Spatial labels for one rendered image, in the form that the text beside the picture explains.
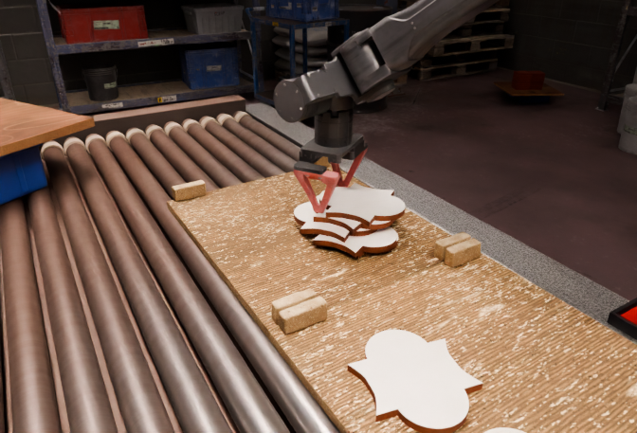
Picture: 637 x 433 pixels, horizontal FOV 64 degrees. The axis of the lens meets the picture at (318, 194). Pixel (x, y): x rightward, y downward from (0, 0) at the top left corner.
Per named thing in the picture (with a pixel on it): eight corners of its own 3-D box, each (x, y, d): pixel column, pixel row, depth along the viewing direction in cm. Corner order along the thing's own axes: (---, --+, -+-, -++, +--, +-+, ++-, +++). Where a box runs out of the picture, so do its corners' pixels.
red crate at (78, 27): (138, 32, 479) (134, 1, 467) (149, 39, 444) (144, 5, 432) (62, 38, 451) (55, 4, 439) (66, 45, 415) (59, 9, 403)
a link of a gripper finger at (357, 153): (312, 196, 83) (312, 141, 79) (329, 180, 89) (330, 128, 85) (351, 204, 81) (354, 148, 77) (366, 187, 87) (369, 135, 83)
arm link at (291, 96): (401, 85, 69) (373, 28, 69) (350, 101, 61) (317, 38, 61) (343, 122, 77) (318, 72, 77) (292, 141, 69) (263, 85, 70)
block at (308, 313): (320, 312, 64) (320, 294, 63) (328, 319, 63) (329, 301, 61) (277, 329, 61) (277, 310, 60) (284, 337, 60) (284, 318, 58)
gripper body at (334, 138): (299, 160, 75) (299, 111, 72) (326, 139, 84) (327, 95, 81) (339, 167, 73) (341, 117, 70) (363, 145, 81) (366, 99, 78)
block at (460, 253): (471, 251, 77) (474, 235, 75) (481, 257, 75) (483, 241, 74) (442, 263, 74) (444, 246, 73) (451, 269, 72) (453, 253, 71)
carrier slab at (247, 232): (329, 169, 109) (329, 162, 109) (474, 258, 78) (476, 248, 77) (167, 208, 93) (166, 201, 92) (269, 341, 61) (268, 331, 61)
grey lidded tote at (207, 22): (229, 27, 513) (227, 2, 503) (246, 31, 487) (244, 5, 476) (182, 31, 488) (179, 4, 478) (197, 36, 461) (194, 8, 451)
